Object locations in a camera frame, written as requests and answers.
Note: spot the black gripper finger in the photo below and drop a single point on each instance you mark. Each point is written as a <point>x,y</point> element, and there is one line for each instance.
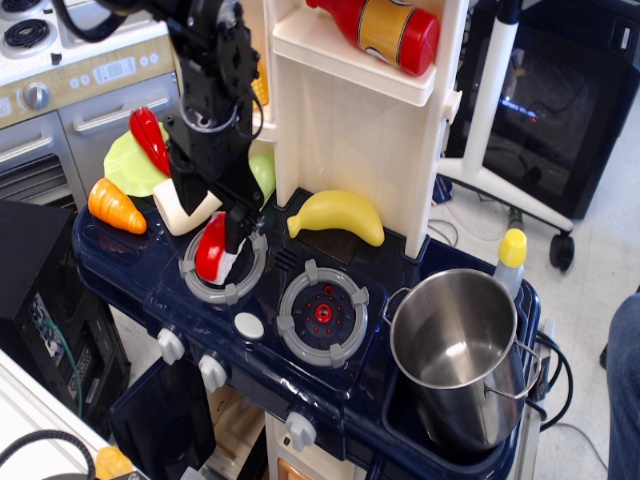
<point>240,222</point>
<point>191,190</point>

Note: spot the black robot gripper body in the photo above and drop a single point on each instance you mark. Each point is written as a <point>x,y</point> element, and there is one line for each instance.
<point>212,133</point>

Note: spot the red white toy sushi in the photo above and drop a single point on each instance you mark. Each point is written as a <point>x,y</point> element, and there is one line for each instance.
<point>213,263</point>

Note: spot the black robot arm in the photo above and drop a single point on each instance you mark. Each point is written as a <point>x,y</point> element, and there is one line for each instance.
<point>211,33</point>

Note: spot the stainless steel pot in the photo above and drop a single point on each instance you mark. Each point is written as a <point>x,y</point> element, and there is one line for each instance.
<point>453,337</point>

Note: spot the white toy mayonnaise bottle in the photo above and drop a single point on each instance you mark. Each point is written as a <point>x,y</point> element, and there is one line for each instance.
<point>172,213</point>

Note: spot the grey left toy burner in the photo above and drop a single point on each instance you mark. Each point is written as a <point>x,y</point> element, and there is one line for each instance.
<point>231,292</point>

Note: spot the grey toy burner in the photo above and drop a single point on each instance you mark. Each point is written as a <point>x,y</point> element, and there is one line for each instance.
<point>323,316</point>
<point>231,292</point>

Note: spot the light green toy pear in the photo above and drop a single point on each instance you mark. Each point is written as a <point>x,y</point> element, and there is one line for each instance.
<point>262,167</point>

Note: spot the yellow toy corn cob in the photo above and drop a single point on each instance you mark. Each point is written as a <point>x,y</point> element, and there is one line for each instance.
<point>260,84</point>

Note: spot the red toy chili pepper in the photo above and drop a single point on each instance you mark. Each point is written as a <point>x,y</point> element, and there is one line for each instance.
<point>146,130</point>

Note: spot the light green toy plate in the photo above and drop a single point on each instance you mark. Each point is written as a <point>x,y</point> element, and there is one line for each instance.
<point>128,166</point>

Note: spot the orange toy carrot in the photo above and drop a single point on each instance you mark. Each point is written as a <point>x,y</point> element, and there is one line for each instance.
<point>109,204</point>

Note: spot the yellow toy banana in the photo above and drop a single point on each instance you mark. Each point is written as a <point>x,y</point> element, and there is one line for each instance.
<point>341,210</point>

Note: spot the grey round stove button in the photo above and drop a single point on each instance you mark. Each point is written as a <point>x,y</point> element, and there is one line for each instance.
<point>249,326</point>

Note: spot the navy blue toy kitchen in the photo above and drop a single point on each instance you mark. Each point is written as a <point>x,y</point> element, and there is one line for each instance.
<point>364,412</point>

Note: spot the grey right toy burner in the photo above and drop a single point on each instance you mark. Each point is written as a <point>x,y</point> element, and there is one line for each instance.
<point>323,316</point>

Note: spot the cream toy kitchen shelf tower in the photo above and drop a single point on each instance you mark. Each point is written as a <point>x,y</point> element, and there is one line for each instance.
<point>337,118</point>

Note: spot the grey left stove knob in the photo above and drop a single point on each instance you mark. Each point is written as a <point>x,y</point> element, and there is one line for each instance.
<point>170,346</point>

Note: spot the grey stove knob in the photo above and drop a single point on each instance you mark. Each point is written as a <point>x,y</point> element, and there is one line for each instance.
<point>213,373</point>
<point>301,431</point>
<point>170,346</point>

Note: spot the grey middle stove knob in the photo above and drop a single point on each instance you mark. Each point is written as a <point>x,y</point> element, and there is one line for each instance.
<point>213,373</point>

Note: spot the black box left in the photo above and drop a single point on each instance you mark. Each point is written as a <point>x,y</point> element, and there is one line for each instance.
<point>58,331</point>

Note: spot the grey right stove knob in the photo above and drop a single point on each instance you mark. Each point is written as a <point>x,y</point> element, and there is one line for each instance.
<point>301,431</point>

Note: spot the red toy ketchup bottle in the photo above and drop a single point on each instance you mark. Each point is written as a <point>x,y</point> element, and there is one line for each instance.
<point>396,32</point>

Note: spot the yellow capped clear bottle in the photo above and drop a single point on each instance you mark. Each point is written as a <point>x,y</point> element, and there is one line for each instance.
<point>512,252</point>

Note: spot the blue jeans leg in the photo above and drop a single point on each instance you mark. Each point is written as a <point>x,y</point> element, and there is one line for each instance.
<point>622,369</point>

